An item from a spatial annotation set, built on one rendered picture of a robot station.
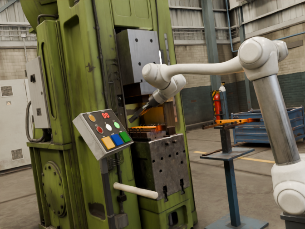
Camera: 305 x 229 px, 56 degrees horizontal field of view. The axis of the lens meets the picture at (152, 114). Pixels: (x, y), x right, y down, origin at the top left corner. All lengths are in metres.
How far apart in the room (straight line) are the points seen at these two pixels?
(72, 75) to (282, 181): 1.79
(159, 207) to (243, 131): 4.18
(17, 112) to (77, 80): 4.93
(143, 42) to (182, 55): 7.94
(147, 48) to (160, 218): 1.31
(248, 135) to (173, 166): 3.95
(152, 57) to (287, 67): 8.45
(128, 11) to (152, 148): 1.12
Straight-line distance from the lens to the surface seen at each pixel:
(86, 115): 1.74
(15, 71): 8.04
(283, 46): 1.45
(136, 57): 2.21
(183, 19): 10.75
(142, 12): 2.58
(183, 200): 2.46
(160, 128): 2.25
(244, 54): 1.25
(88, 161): 2.50
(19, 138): 7.32
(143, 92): 2.20
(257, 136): 6.05
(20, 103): 7.33
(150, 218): 2.41
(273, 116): 1.29
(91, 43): 2.18
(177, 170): 2.36
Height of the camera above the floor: 1.23
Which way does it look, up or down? 3 degrees down
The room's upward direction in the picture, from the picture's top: 8 degrees counter-clockwise
